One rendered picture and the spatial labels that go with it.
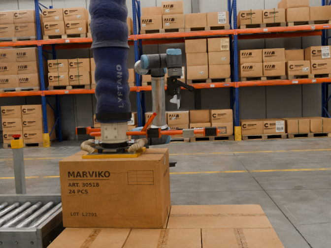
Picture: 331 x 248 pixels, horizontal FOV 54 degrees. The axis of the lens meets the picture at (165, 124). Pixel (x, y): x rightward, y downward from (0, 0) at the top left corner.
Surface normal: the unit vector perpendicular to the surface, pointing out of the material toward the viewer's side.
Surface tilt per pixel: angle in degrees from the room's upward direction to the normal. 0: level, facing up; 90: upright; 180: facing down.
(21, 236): 90
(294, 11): 87
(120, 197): 90
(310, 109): 90
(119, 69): 80
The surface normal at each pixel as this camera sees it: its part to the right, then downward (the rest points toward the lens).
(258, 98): -0.06, 0.08
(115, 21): 0.52, -0.21
